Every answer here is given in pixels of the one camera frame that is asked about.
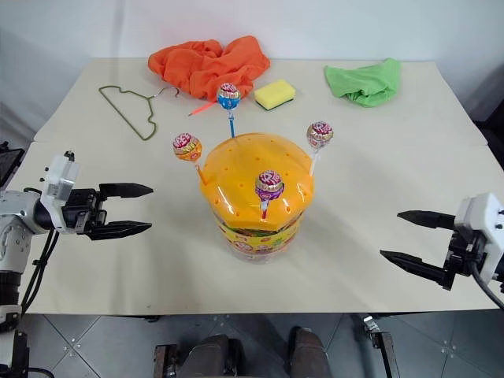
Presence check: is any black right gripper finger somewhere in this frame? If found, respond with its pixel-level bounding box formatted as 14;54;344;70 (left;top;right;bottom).
379;249;447;286
397;209;458;232

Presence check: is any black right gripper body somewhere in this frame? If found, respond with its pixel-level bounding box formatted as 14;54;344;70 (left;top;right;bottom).
440;230;490;292

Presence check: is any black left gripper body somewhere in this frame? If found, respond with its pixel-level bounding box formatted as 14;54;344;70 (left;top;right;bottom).
61;187;109;237

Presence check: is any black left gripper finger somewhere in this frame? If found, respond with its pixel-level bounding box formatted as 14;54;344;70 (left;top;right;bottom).
98;181;155;200
83;220;154;243

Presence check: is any orange wrapped lollipop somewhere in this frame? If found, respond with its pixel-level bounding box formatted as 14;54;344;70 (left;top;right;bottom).
171;132;209;186

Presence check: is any orange lollipop display jar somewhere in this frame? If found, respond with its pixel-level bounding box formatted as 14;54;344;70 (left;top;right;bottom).
196;133;318;265

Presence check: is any blue wrapped lollipop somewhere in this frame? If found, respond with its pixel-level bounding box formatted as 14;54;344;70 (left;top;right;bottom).
216;82;243;139

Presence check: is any pink silver wrapped lollipop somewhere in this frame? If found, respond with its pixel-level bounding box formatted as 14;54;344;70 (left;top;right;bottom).
306;120;335;177

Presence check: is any purple wrapped lollipop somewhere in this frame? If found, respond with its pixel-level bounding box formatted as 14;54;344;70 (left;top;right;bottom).
254;169;286;222

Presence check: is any olive green clothes hanger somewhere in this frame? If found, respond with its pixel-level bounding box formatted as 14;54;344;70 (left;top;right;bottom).
98;84;181;142

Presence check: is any black metal table leg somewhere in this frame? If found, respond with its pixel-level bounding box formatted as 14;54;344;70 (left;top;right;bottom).
360;313;396;378

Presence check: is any black flat device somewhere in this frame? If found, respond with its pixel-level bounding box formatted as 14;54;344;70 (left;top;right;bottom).
0;141;24;187

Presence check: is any black furniture piece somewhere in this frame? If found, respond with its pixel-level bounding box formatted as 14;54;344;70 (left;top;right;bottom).
470;113;504;149

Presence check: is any orange pencil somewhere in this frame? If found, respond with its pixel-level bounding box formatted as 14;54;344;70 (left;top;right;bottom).
187;99;219;117

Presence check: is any dark rounded shape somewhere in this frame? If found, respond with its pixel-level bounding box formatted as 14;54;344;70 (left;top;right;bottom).
183;333;242;378
288;326;331;378

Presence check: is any orange cloth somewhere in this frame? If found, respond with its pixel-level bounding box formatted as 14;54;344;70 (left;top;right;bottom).
147;35;272;101

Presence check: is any green cloth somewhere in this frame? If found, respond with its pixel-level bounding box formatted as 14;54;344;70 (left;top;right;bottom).
323;57;403;109

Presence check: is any yellow green sponge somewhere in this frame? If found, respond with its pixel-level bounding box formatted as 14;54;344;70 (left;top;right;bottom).
253;79;297;113

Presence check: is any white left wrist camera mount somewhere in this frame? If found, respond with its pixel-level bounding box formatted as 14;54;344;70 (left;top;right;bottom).
39;150;81;234

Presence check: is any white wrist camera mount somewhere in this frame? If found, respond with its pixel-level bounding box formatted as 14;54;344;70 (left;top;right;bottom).
452;191;504;283
39;150;81;234

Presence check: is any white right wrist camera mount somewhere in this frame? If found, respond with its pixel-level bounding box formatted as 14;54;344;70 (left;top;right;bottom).
452;191;504;283

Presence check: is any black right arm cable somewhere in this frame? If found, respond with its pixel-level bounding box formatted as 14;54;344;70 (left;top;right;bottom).
469;262;504;310

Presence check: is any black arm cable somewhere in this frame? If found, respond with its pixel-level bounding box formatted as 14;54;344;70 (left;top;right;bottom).
20;229;59;316
469;262;504;310

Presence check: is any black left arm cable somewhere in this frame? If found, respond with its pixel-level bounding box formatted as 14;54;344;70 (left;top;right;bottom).
20;229;59;316

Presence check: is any black metal post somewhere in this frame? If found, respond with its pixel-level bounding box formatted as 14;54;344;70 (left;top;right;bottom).
0;329;31;378

